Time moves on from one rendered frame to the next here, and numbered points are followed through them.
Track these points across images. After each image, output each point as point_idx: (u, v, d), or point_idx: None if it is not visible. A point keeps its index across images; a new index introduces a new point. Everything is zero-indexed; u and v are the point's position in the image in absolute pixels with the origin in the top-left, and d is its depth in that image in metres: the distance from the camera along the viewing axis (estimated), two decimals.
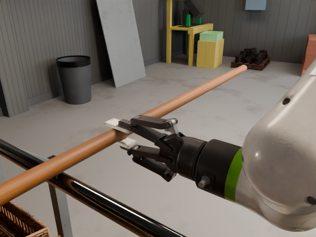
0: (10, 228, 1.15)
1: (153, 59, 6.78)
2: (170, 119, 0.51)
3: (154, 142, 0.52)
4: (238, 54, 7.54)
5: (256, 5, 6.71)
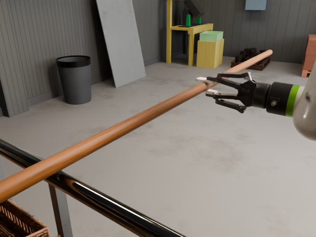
0: (10, 228, 1.15)
1: (153, 59, 6.78)
2: (246, 72, 0.82)
3: (235, 87, 0.84)
4: (238, 54, 7.54)
5: (256, 5, 6.71)
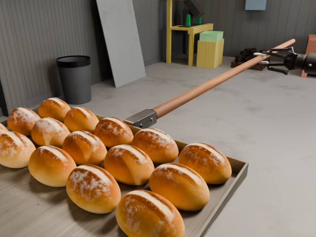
0: None
1: (153, 59, 6.78)
2: (290, 47, 1.28)
3: (282, 57, 1.29)
4: (238, 54, 7.54)
5: (256, 5, 6.71)
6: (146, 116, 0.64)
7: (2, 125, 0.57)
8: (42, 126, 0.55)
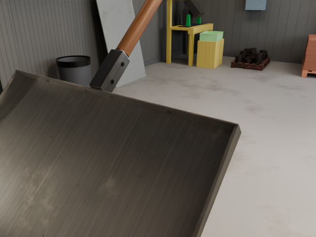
0: None
1: (153, 59, 6.78)
2: None
3: None
4: (238, 54, 7.54)
5: (256, 5, 6.71)
6: (113, 67, 0.52)
7: None
8: None
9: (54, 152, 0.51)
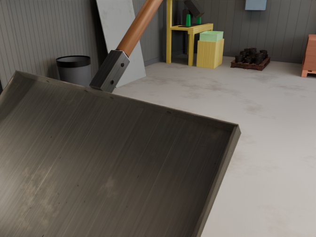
0: None
1: (153, 59, 6.78)
2: None
3: None
4: (238, 54, 7.54)
5: (256, 5, 6.71)
6: (113, 67, 0.52)
7: None
8: None
9: (54, 152, 0.51)
